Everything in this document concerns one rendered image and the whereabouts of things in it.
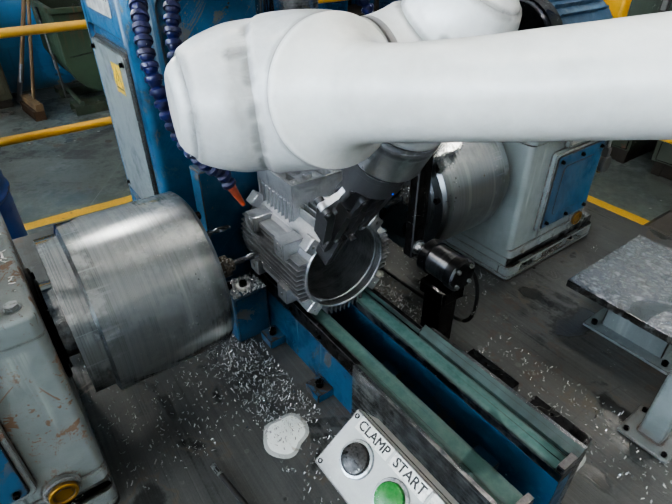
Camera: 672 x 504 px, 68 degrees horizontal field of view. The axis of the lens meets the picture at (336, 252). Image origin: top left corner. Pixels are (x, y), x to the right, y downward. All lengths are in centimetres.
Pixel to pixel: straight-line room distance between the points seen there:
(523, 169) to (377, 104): 81
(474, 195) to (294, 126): 68
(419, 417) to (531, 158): 57
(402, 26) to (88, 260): 46
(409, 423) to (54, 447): 45
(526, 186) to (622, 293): 27
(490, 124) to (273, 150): 15
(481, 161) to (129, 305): 66
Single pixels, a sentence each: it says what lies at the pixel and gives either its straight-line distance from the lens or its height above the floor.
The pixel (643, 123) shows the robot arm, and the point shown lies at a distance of 27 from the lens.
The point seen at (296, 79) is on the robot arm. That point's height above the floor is 142.
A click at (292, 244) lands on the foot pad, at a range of 79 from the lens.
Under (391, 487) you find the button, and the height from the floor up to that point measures 108.
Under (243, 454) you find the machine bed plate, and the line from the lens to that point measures 86.
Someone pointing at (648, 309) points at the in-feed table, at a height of 92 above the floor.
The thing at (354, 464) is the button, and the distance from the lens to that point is 52.
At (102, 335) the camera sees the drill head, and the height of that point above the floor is 108.
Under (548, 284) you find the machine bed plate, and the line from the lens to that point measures 124.
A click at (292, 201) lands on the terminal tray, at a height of 112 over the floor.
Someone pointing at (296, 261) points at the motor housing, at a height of 105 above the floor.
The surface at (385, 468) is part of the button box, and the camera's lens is 52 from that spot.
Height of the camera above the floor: 151
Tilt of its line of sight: 35 degrees down
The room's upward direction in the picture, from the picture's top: straight up
